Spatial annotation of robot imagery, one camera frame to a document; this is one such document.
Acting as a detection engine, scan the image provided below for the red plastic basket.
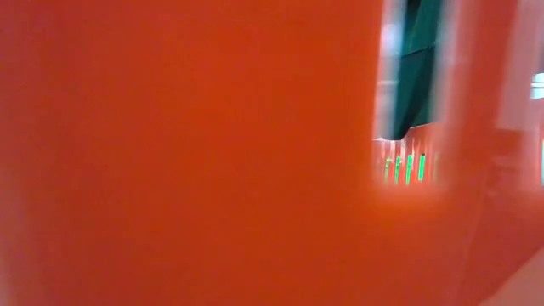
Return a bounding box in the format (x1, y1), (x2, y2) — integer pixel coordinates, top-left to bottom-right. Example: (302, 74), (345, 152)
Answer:
(0, 0), (544, 306)

